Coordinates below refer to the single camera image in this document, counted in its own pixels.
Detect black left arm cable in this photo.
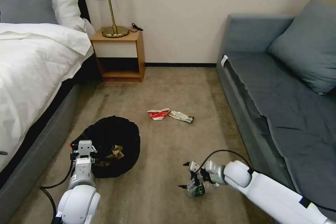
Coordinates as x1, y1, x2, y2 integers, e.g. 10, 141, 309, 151
39, 152, 77, 224

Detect white pillow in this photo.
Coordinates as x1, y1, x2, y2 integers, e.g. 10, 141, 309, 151
51, 0, 89, 30

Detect gold black snack wrapper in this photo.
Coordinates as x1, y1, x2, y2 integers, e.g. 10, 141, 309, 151
168, 110, 195, 124

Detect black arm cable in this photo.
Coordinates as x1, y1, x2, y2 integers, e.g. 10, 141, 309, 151
39, 152, 77, 224
199, 149, 336, 211

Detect black baseboard strip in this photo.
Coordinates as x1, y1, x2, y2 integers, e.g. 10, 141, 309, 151
145, 62, 217, 68

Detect white bed duvet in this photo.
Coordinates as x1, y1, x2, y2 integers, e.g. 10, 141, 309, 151
0, 22, 96, 173

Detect grey sofa cushion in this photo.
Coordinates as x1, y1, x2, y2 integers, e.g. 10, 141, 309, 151
267, 0, 336, 96

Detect grey sofa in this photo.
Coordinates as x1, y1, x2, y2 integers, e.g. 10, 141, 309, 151
215, 13, 336, 210

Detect crumpled brown paper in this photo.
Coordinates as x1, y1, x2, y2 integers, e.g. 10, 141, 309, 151
106, 144, 125, 160

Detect black trash bin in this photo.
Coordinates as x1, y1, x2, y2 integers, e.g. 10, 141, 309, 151
69, 115, 141, 179

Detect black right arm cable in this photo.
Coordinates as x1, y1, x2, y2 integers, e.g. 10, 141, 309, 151
199, 149, 336, 211

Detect crushed red paper cup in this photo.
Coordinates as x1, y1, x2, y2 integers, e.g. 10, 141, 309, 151
147, 107, 170, 121

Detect wooden nightstand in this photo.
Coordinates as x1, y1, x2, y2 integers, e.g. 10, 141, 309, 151
89, 27, 146, 83

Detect grey bed frame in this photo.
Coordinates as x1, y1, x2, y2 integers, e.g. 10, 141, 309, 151
0, 54, 103, 221

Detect black headboard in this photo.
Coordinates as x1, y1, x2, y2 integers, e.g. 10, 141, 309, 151
72, 0, 92, 24

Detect crushed clear plastic bottle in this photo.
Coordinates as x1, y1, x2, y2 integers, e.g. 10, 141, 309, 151
187, 181, 219, 198

